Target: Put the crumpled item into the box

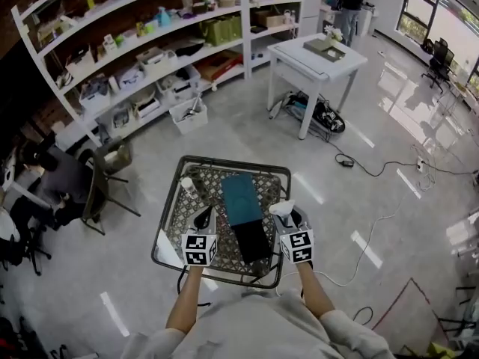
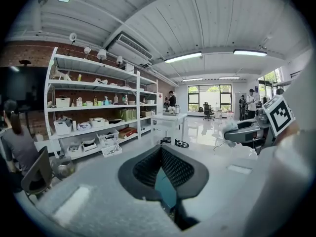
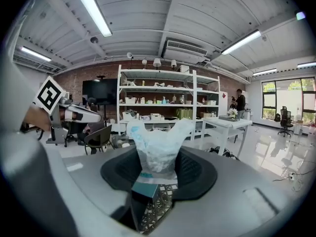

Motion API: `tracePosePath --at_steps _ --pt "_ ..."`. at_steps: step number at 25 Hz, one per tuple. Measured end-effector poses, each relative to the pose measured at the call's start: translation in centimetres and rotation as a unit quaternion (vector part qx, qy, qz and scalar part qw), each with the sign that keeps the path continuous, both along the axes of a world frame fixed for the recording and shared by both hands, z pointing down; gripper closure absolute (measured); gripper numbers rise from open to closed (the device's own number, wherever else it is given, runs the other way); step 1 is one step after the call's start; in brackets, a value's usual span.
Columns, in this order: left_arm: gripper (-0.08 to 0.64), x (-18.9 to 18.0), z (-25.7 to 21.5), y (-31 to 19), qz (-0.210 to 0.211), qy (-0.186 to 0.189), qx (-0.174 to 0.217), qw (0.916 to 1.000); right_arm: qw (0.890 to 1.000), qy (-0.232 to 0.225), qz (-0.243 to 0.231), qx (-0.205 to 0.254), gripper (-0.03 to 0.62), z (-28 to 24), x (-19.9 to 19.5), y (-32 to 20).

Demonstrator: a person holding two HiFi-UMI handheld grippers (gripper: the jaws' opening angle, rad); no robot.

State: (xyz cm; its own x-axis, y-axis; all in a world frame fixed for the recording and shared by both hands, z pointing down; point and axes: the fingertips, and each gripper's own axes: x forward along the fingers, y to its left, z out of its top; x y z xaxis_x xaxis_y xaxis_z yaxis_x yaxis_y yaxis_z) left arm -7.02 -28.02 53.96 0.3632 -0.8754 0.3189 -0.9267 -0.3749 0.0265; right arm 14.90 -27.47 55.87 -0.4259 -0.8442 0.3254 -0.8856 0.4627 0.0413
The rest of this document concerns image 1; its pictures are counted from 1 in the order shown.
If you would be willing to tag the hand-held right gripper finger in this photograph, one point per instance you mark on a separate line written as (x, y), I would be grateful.
(301, 221)
(282, 224)

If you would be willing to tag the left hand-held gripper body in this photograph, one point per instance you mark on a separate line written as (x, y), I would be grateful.
(196, 249)

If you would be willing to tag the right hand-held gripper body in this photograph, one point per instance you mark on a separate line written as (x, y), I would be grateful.
(301, 247)

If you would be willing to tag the white cloth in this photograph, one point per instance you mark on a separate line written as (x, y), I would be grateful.
(281, 206)

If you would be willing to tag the person's right forearm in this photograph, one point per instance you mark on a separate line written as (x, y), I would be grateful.
(314, 290)

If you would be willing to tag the person's left forearm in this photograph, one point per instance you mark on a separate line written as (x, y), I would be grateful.
(185, 297)

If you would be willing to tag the white shallow box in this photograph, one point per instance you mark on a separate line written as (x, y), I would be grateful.
(146, 106)

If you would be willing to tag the red flat box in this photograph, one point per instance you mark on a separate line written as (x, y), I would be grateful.
(219, 66)

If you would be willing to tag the white storage bin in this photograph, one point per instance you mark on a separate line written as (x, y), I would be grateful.
(80, 64)
(95, 101)

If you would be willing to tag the brown cardboard box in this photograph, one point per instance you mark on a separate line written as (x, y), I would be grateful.
(269, 19)

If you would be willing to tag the dark metal lattice table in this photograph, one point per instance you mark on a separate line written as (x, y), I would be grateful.
(202, 208)

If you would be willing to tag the white plastic jar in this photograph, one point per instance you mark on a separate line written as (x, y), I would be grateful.
(188, 185)

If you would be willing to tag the black power adapter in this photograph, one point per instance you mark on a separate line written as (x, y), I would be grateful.
(345, 161)

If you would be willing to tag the person's beige sweatshirt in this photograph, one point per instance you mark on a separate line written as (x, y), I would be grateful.
(254, 327)

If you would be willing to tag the white plastic floor bin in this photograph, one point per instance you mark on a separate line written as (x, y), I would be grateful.
(191, 120)

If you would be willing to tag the olive waste bin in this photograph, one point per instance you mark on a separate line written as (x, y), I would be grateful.
(118, 157)

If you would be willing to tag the black equipment bag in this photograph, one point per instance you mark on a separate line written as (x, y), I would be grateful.
(322, 114)

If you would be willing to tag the dark folding chair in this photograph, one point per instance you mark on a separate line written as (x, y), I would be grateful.
(93, 196)

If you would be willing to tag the white plastic tool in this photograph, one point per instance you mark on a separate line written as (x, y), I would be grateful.
(277, 106)

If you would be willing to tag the white power strip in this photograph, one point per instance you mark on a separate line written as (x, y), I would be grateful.
(421, 164)

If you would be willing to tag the white plastic shelf bin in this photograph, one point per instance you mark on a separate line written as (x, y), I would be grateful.
(177, 86)

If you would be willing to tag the white square table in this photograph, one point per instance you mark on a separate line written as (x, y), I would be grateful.
(310, 66)

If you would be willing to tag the black office chair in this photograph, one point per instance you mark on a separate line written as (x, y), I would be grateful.
(26, 245)
(441, 60)

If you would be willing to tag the yellow paper bag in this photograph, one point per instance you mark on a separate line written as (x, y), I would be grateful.
(439, 350)

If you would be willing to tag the black hat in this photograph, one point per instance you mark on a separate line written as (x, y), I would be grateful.
(189, 48)

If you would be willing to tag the grey flat tray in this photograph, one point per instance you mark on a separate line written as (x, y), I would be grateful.
(323, 49)

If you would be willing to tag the white desk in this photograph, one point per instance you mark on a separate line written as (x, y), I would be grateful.
(22, 193)

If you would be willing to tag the green fabric bags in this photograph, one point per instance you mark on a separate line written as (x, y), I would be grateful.
(222, 31)

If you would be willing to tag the white flower bunch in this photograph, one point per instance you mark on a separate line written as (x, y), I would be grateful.
(334, 33)

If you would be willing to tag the white shelf unit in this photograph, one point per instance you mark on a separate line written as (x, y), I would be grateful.
(245, 24)

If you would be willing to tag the blue spray bottle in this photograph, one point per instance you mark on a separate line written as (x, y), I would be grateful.
(164, 17)

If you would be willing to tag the white refrigerator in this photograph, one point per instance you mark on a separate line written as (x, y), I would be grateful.
(310, 6)

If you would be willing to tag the round wicker basket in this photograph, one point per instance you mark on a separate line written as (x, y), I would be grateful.
(227, 1)

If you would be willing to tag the black framed window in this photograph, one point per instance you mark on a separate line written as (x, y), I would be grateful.
(430, 9)

